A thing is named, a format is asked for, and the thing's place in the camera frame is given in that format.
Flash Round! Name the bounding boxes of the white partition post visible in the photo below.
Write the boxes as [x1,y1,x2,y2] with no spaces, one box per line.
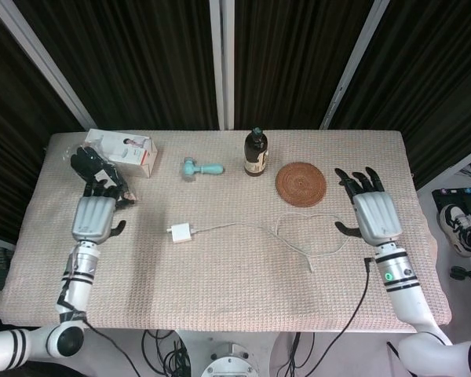
[319,0,389,130]
[0,0,99,133]
[209,0,236,130]

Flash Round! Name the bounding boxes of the black gloves in plastic bag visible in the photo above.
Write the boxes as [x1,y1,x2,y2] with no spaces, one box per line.
[60,141,141,211]

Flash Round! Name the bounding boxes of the white charger adapter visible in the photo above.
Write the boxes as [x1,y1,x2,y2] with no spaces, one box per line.
[166,222,195,244]

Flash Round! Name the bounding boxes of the white black sneaker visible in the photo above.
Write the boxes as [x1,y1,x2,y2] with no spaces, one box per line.
[439,203,471,258]

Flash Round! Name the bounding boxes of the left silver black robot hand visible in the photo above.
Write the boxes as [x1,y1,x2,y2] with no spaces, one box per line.
[70,178,126,243]

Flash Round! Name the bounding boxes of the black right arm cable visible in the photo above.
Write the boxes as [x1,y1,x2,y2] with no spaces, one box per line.
[309,257,374,372]

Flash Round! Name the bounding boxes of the black chair caster leg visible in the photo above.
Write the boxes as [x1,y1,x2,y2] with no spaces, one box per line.
[450,265,471,294]

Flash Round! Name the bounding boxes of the black device with screen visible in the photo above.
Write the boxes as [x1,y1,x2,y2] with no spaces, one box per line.
[431,187,471,217]

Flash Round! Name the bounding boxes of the pink waffle tablecloth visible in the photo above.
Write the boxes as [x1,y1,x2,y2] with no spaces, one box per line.
[0,130,452,334]

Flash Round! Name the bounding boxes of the white USB charging cable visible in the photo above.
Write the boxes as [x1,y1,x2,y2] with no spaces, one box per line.
[192,212,356,273]

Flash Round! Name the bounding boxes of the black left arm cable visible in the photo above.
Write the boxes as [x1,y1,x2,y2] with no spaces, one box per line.
[82,320,142,377]

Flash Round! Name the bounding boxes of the brown glass bottle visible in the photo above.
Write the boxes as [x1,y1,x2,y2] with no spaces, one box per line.
[243,126,269,178]

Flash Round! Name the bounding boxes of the round woven rattan coaster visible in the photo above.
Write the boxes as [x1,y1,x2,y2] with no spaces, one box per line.
[275,162,327,207]

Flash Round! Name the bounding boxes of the white red product box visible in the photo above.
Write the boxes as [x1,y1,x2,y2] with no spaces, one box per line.
[83,128,159,178]

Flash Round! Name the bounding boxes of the teal handheld massager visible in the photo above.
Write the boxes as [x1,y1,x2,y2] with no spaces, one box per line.
[181,156,225,182]

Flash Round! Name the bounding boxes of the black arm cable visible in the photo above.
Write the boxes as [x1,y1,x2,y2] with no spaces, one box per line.
[82,320,142,377]
[309,257,374,372]

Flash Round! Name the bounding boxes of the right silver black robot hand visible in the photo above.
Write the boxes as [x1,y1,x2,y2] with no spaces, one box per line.
[334,167,402,247]

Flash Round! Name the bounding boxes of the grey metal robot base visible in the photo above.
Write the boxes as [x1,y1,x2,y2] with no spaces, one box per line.
[199,340,260,377]

